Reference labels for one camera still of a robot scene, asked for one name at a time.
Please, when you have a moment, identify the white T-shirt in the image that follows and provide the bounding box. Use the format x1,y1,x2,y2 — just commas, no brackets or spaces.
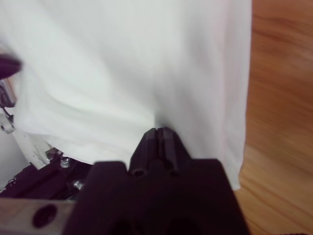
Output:
0,0,253,191

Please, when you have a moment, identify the white cable connector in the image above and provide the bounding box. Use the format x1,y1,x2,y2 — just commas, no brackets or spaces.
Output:
0,113,16,135

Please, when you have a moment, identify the dark camera post with bracket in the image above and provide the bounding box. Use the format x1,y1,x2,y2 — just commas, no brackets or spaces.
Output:
0,148,95,202

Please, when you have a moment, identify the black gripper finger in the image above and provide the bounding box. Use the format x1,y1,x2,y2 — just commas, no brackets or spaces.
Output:
158,126,194,176
0,52,23,79
129,127,161,176

